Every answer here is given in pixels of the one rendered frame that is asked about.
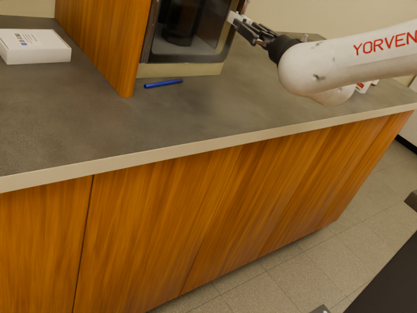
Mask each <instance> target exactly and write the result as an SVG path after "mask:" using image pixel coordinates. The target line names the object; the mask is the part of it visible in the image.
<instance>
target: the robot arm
mask: <svg viewBox="0 0 417 313"><path fill-rule="evenodd" d="M227 21H228V22H229V23H231V24H232V25H234V26H235V27H237V30H236V31H237V32H238V33H239V34H240V35H242V36H243V37H244V38H245V39H246V40H247V41H248V42H249V43H250V44H251V45H252V46H255V45H256V44H258V45H260V46H262V48H263V49H265V50H267V51H268V54H269V58H270V60H271V61H273V62H274V63H275V64H277V68H278V77H279V81H280V83H281V85H282V86H283V87H284V88H285V89H286V90H287V91H288V92H290V93H292V94H294V95H297V96H303V97H307V98H310V99H312V100H314V101H316V102H317V103H318V104H321V105H324V106H337V105H340V104H342V103H344V102H345V101H347V100H348V99H349V98H350V97H351V96H352V94H353V92H354V90H355V88H356V84H357V83H364V82H368V81H375V80H379V79H387V78H395V77H401V76H411V75H417V18H415V19H412V20H409V21H406V22H402V23H399V24H395V25H391V26H388V27H384V28H381V29H377V30H372V31H369V32H364V33H361V34H356V35H350V36H346V37H340V38H336V39H329V40H320V41H316V42H308V41H307V38H308V35H307V34H305V35H304V36H303V38H302V39H301V38H295V39H294V38H292V37H291V36H289V35H287V34H282V35H281V34H278V33H277V32H275V31H273V30H272V29H270V28H268V27H266V26H265V25H263V24H261V23H260V24H257V23H256V22H253V21H252V20H251V19H249V18H247V17H246V16H244V18H242V17H241V16H239V15H238V11H236V13H235V12H233V11H230V12H229V15H228V18H227Z"/></svg>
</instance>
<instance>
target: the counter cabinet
mask: <svg viewBox="0 0 417 313"><path fill-rule="evenodd" d="M414 110H415V109H414ZM414 110H410V111H405V112H399V113H396V114H390V115H386V116H380V117H374V118H371V119H365V120H359V121H355V122H350V123H346V124H341V125H335V126H331V127H325V128H322V129H316V130H310V131H306V132H300V133H297V134H291V135H285V136H281V137H276V138H270V139H267V140H261V141H257V142H251V143H246V144H242V145H236V146H232V147H226V148H221V149H217V150H212V151H208V152H202V153H196V154H193V155H187V156H181V157H177V158H172V159H168V160H162V161H156V162H152V163H147V164H144V165H138V166H132V167H128V168H122V169H119V170H113V171H107V172H103V173H98V174H94V175H88V176H83V177H79V178H73V179H67V180H64V181H58V182H54V183H48V184H43V185H39V186H33V187H29V188H24V189H18V190H15V191H9V192H5V193H0V313H145V312H148V311H150V310H152V309H154V308H155V307H158V306H160V305H162V304H164V303H166V302H168V301H170V300H172V299H174V298H177V297H179V296H181V295H183V294H185V293H187V292H189V291H191V290H193V289H195V288H198V287H199V286H201V285H203V284H206V283H208V282H210V281H212V280H214V279H216V278H218V277H221V276H223V275H225V274H227V273H229V272H231V271H233V270H235V269H237V268H239V267H241V266H243V265H245V264H247V263H250V262H252V261H254V260H256V259H258V258H260V257H262V256H264V255H267V254H268V253H270V252H273V251H274V250H277V249H278V248H281V247H283V246H285V245H287V244H289V243H291V242H294V241H296V240H298V239H300V238H302V237H304V236H306V235H308V234H310V233H312V232H314V231H316V230H318V229H320V228H322V227H325V226H327V225H329V224H331V223H333V222H335V221H337V220H338V219H339V217H340V215H341V214H342V213H343V211H344V210H345V208H346V207H347V206H348V204H349V203H350V202H351V200H352V198H353V197H354V196H355V194H356V193H357V192H358V190H359V188H360V187H361V186H362V184H363V183H364V181H365V180H366V179H367V177H368V176H369V175H370V173H371V171H372V170H373V169H374V167H375V166H376V164H377V163H378V162H379V160H380V159H381V157H382V156H383V154H384V153H385V152H386V150H387V148H388V147H389V146H390V144H391V143H392V142H393V140H394V139H395V137H396V136H397V135H398V133H399V131H401V129H402V127H403V126H404V125H405V123H406V122H407V120H408V119H409V118H410V116H411V115H412V113H413V112H414Z"/></svg>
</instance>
